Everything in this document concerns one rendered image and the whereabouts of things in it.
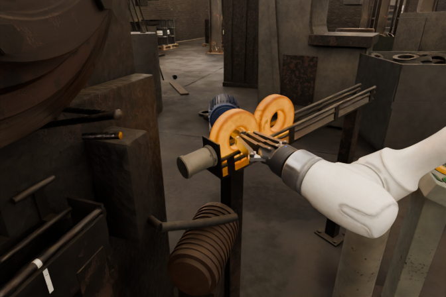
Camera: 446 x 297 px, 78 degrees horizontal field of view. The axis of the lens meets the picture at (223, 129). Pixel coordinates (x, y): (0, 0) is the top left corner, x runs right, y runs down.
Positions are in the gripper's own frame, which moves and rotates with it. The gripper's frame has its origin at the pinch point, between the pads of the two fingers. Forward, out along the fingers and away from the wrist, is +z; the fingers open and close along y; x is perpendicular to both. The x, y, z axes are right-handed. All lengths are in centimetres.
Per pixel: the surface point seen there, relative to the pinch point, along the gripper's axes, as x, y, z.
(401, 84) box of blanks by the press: -13, 161, 18
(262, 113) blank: 4.0, 8.8, -1.1
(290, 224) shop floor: -73, 54, 11
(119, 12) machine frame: 28.7, -21.2, 22.1
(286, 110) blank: 3.0, 19.0, -1.3
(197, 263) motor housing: -19.2, -22.8, -16.7
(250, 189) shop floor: -77, 59, 48
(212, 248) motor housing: -18.9, -18.0, -15.4
